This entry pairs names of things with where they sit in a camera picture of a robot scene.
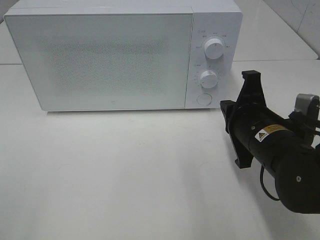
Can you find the white microwave door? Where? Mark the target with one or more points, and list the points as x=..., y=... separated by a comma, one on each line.
x=105, y=62

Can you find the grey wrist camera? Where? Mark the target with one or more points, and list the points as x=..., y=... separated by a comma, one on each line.
x=308, y=105

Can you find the white round door button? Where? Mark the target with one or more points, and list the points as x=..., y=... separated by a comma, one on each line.
x=204, y=99

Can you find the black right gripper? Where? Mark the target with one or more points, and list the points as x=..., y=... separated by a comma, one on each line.
x=256, y=132

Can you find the white microwave knob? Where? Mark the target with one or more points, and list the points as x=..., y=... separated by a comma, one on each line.
x=208, y=79
x=214, y=48

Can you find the white microwave oven body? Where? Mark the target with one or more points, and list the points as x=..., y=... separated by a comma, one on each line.
x=210, y=19

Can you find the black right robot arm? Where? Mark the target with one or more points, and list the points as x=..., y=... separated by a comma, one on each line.
x=299, y=189

